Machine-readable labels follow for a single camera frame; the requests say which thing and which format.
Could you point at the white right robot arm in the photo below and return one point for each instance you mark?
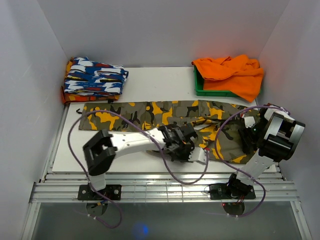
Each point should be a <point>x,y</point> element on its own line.
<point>273,138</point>

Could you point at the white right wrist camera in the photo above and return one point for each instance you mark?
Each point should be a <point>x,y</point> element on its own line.
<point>249,122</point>

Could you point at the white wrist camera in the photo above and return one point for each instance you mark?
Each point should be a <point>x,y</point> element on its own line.
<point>198,155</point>
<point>249,122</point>

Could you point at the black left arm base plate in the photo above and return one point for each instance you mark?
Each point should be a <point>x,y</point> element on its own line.
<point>111,191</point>

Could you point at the orange crumpled cloth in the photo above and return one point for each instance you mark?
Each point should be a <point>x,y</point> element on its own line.
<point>242,62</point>

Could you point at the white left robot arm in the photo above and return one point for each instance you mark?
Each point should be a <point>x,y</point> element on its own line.
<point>104,147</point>

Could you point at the green plastic bin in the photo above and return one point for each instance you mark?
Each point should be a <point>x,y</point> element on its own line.
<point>200,83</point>

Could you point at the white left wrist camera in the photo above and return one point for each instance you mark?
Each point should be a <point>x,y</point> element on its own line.
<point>198,155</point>

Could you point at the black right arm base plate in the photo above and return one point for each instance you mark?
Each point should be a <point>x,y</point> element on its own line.
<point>220,192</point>

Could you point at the aluminium rail frame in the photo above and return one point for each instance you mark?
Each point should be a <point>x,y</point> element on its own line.
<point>155,206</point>

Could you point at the orange camouflage folded trousers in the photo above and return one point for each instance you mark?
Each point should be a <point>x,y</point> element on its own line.
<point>67,98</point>

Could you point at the olive yellow camouflage trousers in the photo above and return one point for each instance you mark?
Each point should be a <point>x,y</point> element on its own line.
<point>223,142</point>

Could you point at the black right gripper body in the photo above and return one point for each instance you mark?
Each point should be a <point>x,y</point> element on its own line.
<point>253,133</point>

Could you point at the blue white camouflage folded trousers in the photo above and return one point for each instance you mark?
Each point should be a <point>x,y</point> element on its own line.
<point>91,78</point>

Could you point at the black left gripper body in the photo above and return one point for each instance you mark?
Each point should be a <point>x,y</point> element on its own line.
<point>182,152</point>

